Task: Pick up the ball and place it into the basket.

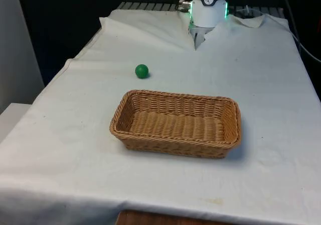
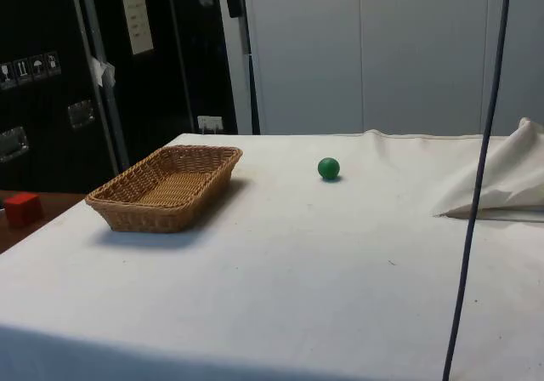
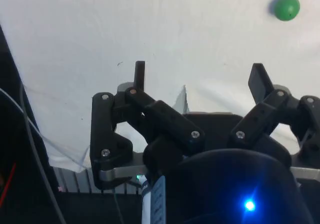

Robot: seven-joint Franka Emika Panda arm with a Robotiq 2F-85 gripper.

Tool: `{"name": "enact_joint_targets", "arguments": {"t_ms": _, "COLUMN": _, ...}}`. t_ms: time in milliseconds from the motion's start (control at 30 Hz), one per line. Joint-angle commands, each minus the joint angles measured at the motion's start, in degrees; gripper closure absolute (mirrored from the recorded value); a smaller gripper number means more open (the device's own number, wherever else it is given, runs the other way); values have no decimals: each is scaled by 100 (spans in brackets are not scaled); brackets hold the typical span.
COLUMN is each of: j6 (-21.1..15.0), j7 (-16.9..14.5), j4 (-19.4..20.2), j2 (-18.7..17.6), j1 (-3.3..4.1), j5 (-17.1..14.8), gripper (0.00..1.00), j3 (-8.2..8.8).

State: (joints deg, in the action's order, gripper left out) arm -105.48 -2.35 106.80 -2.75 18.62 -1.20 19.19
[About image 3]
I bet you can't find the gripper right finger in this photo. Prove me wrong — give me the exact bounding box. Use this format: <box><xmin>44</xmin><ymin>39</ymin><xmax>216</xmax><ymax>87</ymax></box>
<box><xmin>229</xmin><ymin>63</ymin><xmax>320</xmax><ymax>160</ymax></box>

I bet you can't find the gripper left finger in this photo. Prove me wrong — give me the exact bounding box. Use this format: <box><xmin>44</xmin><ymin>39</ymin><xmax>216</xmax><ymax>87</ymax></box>
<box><xmin>89</xmin><ymin>60</ymin><xmax>206</xmax><ymax>170</ymax></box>

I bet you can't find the green ball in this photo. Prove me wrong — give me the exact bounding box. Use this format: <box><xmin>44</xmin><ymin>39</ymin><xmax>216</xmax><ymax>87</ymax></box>
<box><xmin>271</xmin><ymin>0</ymin><xmax>301</xmax><ymax>22</ymax></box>

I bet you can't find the grey cable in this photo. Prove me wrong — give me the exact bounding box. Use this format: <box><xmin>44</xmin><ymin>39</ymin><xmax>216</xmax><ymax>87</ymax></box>
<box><xmin>19</xmin><ymin>82</ymin><xmax>67</xmax><ymax>224</ymax></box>

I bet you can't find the red cable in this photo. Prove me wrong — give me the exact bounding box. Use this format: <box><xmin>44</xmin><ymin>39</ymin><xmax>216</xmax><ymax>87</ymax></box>
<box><xmin>0</xmin><ymin>162</ymin><xmax>17</xmax><ymax>207</ymax></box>

